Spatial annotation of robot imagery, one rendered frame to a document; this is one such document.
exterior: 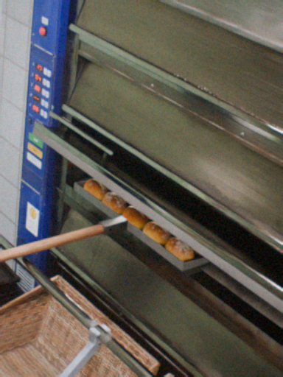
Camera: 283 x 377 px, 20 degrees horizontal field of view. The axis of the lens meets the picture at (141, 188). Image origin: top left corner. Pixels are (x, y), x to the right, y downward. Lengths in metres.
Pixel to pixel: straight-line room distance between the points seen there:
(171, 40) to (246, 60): 0.27
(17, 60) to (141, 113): 0.67
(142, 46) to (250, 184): 0.51
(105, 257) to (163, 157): 0.51
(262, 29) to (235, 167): 0.36
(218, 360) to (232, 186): 0.52
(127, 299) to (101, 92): 0.65
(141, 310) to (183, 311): 0.17
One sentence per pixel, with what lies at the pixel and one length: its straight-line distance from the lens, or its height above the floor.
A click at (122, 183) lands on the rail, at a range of 2.21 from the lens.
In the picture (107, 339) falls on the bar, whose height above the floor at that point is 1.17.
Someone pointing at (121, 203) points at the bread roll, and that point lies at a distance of 2.54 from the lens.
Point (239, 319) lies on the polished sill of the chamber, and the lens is 2.20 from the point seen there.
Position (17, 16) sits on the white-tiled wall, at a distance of 2.84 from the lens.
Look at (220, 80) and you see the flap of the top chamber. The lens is 2.06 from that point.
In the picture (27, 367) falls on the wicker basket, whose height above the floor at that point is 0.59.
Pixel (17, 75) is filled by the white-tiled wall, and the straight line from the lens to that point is 2.88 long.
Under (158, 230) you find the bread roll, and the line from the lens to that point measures 2.41.
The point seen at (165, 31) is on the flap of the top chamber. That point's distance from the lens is 2.22.
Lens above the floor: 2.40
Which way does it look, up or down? 26 degrees down
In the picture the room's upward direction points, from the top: 8 degrees clockwise
